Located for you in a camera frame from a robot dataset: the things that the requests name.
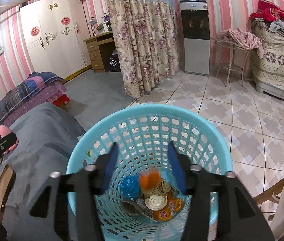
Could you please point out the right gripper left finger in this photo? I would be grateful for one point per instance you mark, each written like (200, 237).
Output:
(47, 217)

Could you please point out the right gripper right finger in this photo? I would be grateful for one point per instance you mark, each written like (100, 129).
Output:
(239, 217)

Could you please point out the orange plastic bag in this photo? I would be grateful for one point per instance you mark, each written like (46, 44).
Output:
(174, 205)

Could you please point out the brown paper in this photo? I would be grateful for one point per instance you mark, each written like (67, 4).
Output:
(161, 189)

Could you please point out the white round lid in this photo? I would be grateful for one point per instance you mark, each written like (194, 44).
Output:
(156, 202)

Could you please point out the blue plastic bag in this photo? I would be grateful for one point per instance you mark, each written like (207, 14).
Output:
(130, 186)

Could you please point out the snack wrapper packet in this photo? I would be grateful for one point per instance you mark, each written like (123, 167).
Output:
(137, 207)

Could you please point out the orange peel piece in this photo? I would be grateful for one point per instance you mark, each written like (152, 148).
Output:
(149, 179)

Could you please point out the pink pig mug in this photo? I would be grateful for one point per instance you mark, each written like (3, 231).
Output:
(4, 131)

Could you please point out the tan phone case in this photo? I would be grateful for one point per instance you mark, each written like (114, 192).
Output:
(7, 180)

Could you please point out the bed with patchwork quilt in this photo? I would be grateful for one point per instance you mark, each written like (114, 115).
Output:
(38, 88)

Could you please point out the turquoise plastic basket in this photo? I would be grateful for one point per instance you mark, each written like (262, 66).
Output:
(143, 134)

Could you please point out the white wardrobe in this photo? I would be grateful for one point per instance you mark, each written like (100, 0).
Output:
(55, 32)

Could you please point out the black box under desk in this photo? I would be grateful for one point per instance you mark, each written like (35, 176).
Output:
(114, 64)

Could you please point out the wooden desk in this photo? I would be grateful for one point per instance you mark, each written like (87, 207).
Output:
(100, 48)

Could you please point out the metal side table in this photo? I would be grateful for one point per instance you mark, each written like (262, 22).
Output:
(231, 67)

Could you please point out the floral curtain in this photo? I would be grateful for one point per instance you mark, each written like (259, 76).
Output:
(145, 38)

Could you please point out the water dispenser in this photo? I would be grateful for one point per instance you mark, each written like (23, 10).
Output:
(196, 37)

